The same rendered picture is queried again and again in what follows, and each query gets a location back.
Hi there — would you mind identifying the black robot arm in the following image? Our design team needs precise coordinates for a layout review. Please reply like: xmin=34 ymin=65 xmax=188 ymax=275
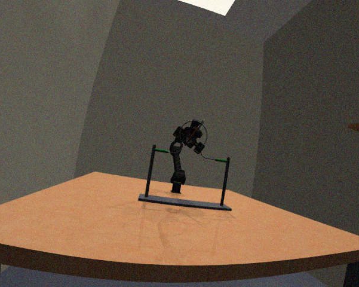
xmin=170 ymin=120 xmax=203 ymax=194

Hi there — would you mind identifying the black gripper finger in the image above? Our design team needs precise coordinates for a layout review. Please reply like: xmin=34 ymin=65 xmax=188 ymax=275
xmin=186 ymin=138 xmax=197 ymax=148
xmin=181 ymin=133 xmax=190 ymax=144

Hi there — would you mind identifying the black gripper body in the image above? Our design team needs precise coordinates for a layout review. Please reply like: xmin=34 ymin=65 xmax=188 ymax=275
xmin=173 ymin=126 xmax=205 ymax=154

